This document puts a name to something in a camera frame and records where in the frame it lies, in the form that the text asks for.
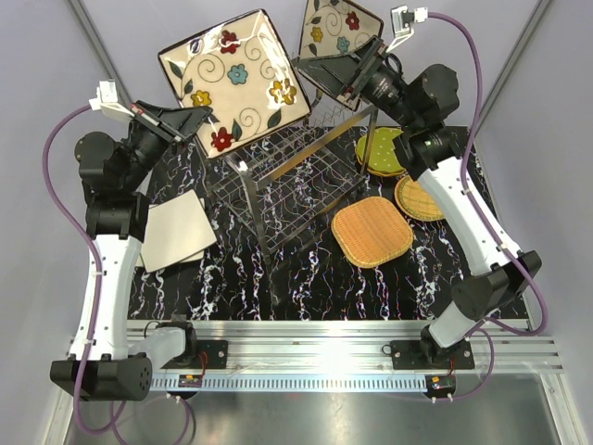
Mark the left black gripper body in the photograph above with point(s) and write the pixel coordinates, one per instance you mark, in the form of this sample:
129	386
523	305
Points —
146	142

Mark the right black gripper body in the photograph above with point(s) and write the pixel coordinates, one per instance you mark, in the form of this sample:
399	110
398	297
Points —
376	83

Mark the dark brown square plate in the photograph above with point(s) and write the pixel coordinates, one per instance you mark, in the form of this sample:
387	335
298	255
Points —
240	70

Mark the cream black-rimmed square plate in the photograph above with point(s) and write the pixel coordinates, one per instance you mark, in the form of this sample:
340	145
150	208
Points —
199	232

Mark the white square plate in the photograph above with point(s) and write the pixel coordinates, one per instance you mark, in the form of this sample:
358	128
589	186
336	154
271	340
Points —
178	232

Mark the woven wicker tray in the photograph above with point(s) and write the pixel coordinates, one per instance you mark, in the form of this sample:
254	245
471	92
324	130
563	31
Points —
371	232

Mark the green polka dot plate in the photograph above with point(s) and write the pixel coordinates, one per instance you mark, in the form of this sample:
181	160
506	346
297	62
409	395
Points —
383	160

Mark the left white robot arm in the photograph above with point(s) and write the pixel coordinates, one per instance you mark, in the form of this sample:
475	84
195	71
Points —
100	365

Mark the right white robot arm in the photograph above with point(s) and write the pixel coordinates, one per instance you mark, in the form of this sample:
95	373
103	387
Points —
500	269

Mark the stainless steel dish rack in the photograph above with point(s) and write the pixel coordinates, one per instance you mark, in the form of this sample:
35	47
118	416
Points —
278	187

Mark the rear floral square plate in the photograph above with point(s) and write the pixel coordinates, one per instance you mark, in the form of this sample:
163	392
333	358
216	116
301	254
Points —
334	27

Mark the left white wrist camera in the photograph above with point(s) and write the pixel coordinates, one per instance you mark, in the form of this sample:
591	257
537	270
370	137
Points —
107	101

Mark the aluminium mounting rail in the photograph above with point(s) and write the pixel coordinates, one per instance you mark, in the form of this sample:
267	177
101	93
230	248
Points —
299	356

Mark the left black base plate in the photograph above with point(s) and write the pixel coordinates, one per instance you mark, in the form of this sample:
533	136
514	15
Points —
212	354

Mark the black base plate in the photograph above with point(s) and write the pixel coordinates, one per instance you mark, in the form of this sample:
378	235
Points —
212	354
414	355

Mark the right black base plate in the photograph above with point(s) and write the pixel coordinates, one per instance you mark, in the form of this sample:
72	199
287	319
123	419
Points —
414	355

